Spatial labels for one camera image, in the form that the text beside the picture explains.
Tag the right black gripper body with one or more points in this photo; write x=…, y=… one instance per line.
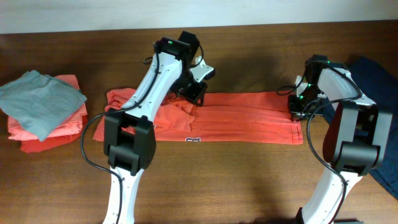
x=303, y=106

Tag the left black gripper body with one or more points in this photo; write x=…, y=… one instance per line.
x=186, y=86

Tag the folded grey garment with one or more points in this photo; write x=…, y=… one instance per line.
x=37, y=99

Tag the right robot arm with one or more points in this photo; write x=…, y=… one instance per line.
x=337, y=84

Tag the orange red t-shirt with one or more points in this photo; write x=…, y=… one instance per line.
x=225, y=117

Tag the folded orange garment stack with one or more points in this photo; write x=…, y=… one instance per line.
x=62, y=137

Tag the navy blue garment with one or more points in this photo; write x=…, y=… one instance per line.
x=364, y=141

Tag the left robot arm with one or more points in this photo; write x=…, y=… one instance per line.
x=129, y=137

